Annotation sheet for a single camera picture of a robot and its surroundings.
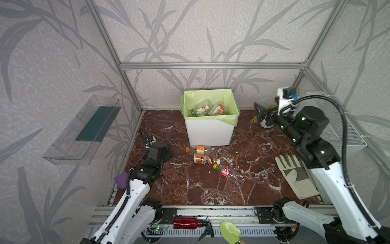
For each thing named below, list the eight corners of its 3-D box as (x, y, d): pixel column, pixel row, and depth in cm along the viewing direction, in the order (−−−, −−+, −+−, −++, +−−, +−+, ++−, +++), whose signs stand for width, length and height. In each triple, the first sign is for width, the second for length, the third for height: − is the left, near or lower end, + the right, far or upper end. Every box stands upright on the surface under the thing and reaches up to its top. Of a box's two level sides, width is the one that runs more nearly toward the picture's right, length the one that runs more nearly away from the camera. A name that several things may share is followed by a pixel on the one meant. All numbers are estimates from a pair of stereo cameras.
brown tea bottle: (193, 163, 91) (193, 161, 88) (193, 155, 94) (193, 153, 92) (214, 163, 91) (214, 161, 88) (213, 155, 94) (214, 153, 92)
